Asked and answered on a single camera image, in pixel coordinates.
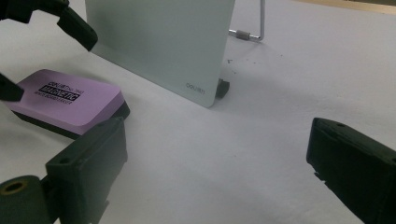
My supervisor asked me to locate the purple and black whiteboard eraser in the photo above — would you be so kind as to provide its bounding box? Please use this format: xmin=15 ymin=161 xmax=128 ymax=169
xmin=4 ymin=68 xmax=131 ymax=140

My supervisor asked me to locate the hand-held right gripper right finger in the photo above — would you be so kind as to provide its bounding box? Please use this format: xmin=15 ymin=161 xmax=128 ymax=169
xmin=305 ymin=117 xmax=396 ymax=224

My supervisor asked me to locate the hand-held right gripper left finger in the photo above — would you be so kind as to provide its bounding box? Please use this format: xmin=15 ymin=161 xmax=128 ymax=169
xmin=40 ymin=117 xmax=129 ymax=224

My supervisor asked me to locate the black whiteboard foot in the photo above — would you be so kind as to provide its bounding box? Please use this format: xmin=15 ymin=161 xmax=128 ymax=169
xmin=215 ymin=78 xmax=231 ymax=100

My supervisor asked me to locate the metal wire whiteboard stand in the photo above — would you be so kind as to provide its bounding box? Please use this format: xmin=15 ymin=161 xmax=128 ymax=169
xmin=228 ymin=0 xmax=266 ymax=42

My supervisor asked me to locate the pale green glass whiteboard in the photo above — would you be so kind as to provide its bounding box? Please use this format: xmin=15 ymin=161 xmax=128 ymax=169
xmin=84 ymin=0 xmax=236 ymax=108

